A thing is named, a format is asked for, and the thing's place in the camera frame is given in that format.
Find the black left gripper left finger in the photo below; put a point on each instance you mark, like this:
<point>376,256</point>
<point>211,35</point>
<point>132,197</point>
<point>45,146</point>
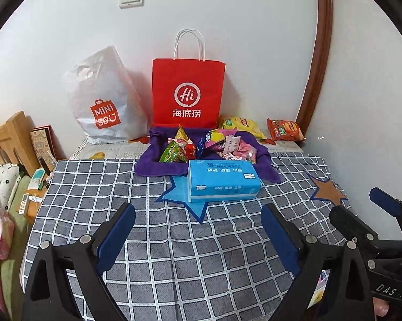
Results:
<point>48,294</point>

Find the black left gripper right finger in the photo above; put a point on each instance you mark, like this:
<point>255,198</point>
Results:
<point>347,295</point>

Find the pink foil snack bag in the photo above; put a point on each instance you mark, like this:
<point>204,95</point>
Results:
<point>245,152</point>

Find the pink snowflake crisp packet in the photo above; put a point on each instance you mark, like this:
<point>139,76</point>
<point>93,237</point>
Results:
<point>231,144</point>

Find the pink yellow snack bag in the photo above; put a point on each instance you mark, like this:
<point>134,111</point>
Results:
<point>218,135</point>

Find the red small snack packet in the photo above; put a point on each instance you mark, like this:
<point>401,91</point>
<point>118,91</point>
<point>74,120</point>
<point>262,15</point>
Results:
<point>190,151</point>

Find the green snack packet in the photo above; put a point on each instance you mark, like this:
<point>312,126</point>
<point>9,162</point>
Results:
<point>173,153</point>

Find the yellow small snack packet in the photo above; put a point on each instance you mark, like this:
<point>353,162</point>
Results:
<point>181,137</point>

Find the person's right hand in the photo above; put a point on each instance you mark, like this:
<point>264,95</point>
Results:
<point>381,307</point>

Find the grey checked bed sheet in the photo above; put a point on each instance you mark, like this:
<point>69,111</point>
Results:
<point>172,266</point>

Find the wooden bedside table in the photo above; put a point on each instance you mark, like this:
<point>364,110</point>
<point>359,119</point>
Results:
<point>34,194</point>

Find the dotted white pillow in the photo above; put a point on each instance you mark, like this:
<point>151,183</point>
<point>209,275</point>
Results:
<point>10,177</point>

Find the blue tissue pack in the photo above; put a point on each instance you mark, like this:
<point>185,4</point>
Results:
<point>219,179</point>

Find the orange chips bag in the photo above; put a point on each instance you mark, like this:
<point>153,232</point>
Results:
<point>284,130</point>

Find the patterned book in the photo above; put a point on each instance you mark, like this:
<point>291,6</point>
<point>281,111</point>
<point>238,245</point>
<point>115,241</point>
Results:
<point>43,143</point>

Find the purple towel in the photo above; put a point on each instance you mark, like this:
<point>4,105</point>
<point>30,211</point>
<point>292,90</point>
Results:
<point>149,164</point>

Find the yellow chips bag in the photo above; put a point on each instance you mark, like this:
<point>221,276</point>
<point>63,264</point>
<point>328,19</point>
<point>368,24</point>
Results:
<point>241,124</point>

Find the wooden headboard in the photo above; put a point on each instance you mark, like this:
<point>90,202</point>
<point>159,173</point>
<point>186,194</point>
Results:
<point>15,144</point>

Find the white Miniso plastic bag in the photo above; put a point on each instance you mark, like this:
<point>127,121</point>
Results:
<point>103,99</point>

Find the red paper Haidilao bag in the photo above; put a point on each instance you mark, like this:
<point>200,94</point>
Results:
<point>187,92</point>

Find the brown wooden door frame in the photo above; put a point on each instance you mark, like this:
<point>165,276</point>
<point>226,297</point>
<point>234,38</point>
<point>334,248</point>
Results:
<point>318,64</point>

